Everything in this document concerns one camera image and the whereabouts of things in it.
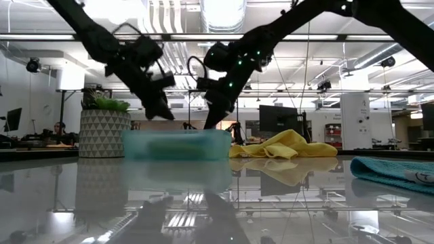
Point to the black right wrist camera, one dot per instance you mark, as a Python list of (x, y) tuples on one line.
[(207, 83)]

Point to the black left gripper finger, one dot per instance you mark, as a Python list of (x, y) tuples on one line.
[(152, 108), (166, 110)]

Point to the black background robot arm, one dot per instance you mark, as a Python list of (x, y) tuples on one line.
[(237, 132)]

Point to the black ceiling device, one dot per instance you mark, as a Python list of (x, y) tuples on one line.
[(324, 85)]

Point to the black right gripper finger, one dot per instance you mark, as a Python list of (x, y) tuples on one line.
[(223, 113), (212, 113)]

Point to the black ceiling spotlight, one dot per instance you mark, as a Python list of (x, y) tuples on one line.
[(33, 65), (388, 62)]

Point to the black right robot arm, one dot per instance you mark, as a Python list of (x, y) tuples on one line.
[(288, 23)]

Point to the yellow microfiber towel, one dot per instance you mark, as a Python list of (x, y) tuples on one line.
[(288, 142)]

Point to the white pillar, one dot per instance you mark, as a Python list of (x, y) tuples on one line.
[(356, 118)]

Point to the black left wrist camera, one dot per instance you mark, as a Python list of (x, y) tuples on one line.
[(147, 51)]

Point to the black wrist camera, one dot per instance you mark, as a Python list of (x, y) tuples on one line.
[(147, 51), (207, 83)]

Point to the teal microfiber towel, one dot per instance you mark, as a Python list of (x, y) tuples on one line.
[(379, 173)]

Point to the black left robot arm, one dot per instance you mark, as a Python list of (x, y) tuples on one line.
[(88, 30)]

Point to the succulent in triangle-pattern pot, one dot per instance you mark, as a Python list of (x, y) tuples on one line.
[(101, 135)]

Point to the red storage shelf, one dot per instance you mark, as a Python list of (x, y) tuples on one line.
[(334, 135)]

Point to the black monitor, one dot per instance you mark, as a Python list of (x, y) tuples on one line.
[(278, 118), (13, 118)]

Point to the teal plastic tray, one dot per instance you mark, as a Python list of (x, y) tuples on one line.
[(135, 145)]

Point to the person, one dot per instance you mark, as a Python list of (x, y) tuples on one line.
[(60, 128)]

